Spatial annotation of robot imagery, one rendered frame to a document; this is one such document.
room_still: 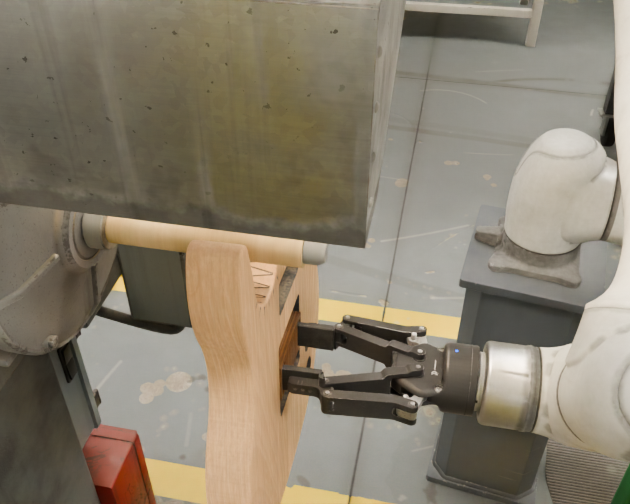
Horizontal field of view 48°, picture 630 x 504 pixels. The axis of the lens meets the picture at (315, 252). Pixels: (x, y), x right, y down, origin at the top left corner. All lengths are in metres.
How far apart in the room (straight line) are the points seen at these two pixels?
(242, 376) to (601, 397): 0.30
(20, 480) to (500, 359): 0.63
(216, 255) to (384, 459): 1.50
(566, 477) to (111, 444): 1.23
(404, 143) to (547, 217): 1.90
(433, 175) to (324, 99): 2.69
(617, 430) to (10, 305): 0.49
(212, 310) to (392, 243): 2.11
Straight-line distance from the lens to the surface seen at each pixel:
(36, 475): 1.07
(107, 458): 1.30
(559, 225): 1.43
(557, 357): 0.77
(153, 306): 1.03
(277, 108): 0.38
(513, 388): 0.76
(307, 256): 0.62
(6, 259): 0.62
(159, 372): 2.24
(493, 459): 1.87
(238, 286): 0.56
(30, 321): 0.66
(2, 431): 0.97
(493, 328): 1.55
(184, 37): 0.37
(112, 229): 0.67
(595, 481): 2.09
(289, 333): 0.80
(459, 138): 3.34
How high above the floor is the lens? 1.65
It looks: 39 degrees down
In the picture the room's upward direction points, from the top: straight up
